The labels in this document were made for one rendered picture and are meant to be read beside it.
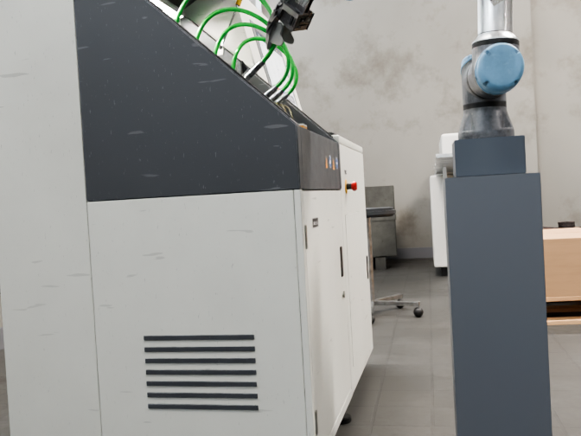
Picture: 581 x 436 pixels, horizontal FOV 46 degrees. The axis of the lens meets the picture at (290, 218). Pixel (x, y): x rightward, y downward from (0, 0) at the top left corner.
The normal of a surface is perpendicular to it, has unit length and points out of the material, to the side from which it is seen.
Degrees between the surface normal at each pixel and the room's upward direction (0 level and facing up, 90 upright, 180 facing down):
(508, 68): 97
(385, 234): 90
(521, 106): 90
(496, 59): 97
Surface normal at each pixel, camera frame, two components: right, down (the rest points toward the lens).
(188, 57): -0.22, 0.04
